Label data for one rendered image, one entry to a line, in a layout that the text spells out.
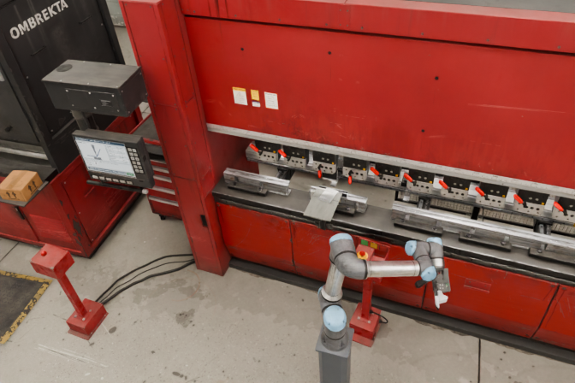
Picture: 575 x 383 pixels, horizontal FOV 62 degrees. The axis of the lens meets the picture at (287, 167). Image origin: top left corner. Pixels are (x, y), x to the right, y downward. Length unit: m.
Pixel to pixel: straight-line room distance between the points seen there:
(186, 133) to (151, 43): 0.61
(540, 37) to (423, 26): 0.50
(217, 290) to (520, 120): 2.58
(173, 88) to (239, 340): 1.89
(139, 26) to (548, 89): 2.10
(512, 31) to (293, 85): 1.16
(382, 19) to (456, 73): 0.45
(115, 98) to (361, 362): 2.36
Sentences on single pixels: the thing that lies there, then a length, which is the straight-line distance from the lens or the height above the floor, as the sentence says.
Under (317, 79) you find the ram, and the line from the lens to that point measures 2.73.
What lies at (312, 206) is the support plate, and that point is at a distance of 3.14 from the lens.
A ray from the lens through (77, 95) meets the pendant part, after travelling 2.96.
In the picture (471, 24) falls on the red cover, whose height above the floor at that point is 2.25.
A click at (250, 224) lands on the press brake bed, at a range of 3.60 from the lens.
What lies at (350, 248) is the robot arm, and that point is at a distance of 2.36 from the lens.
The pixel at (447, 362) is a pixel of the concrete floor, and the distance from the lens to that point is 3.72.
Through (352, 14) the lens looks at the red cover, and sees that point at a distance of 2.49.
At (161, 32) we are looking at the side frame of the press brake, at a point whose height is 2.13.
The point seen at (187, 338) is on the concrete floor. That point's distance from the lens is 3.86.
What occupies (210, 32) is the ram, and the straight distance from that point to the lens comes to 2.89.
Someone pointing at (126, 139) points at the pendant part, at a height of 1.60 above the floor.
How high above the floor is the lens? 3.20
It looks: 40 degrees down
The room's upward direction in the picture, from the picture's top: 5 degrees counter-clockwise
